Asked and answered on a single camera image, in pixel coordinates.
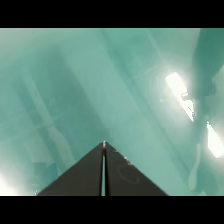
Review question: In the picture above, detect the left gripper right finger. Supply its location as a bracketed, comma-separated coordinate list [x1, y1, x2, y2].
[104, 141, 168, 197]

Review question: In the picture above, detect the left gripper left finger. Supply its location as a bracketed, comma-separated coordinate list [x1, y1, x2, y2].
[36, 141, 104, 197]

